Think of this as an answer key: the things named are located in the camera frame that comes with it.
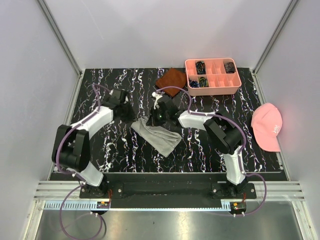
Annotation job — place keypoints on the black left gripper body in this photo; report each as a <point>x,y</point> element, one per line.
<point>127,113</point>

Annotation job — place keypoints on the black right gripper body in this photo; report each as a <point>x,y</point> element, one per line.
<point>158,118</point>

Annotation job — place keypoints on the grey cloth napkin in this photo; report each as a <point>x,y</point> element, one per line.
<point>163,140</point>

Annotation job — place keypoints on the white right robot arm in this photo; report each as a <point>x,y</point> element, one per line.
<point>222,130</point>

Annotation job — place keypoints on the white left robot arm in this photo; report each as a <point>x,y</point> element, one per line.
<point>72,152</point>

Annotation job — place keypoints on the blue patterned item in tray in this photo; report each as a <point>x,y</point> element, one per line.
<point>193,83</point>

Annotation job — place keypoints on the colourful item in tray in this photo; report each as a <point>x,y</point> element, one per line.
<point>203,82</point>

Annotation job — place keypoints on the pink compartment organizer tray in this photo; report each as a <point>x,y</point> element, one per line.
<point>220,83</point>

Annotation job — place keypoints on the dark patterned item in tray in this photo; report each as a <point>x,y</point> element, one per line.
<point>229,67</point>

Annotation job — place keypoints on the pink baseball cap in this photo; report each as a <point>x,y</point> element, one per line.
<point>266,124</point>

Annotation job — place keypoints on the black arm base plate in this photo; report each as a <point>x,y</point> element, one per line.
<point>213,189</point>

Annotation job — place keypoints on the aluminium frame rail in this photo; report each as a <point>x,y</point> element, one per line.
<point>256,190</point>

